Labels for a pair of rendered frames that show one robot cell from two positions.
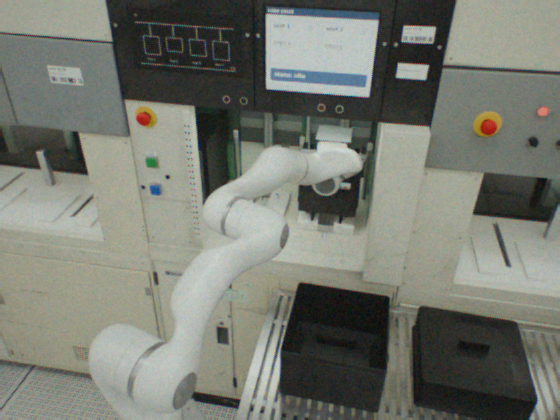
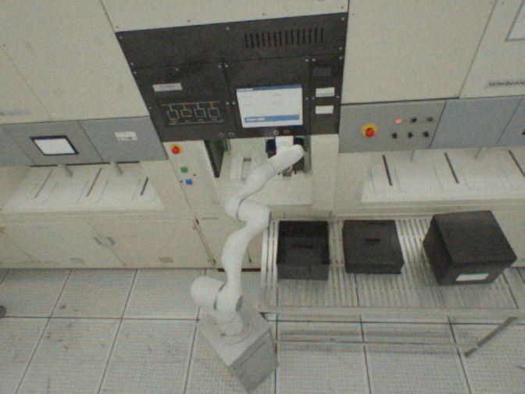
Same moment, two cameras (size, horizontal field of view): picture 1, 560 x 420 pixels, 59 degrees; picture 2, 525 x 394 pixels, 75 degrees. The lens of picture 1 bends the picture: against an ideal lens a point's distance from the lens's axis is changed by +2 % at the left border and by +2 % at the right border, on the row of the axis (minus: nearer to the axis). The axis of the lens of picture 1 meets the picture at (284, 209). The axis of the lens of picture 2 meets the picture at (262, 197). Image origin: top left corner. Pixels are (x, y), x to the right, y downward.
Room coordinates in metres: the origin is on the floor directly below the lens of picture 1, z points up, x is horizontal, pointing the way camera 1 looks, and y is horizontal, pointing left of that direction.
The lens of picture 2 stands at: (0.00, 0.01, 2.49)
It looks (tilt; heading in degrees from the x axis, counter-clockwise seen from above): 50 degrees down; 0
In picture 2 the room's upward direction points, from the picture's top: 9 degrees counter-clockwise
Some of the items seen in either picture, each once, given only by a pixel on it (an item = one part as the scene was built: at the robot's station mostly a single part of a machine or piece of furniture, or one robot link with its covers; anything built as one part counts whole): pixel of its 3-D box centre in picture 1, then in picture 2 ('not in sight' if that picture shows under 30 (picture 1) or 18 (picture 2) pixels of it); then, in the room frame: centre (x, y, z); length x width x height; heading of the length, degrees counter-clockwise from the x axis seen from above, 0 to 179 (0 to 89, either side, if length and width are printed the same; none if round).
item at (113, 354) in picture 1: (137, 379); (214, 298); (0.66, 0.30, 1.07); 0.19 x 0.12 x 0.24; 60
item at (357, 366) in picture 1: (336, 343); (302, 249); (0.96, -0.16, 0.85); 0.28 x 0.28 x 0.17; 79
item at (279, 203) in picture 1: (260, 204); (246, 168); (1.62, 0.10, 0.89); 0.22 x 0.21 x 0.04; 170
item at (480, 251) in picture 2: not in sight; (463, 248); (0.80, -0.96, 0.89); 0.29 x 0.29 x 0.25; 84
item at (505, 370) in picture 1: (469, 357); (371, 244); (0.94, -0.54, 0.83); 0.29 x 0.29 x 0.13; 79
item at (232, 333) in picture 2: not in sight; (229, 318); (0.64, 0.27, 0.85); 0.19 x 0.19 x 0.18
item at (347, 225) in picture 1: (328, 212); (287, 166); (1.57, -0.17, 0.89); 0.22 x 0.21 x 0.04; 170
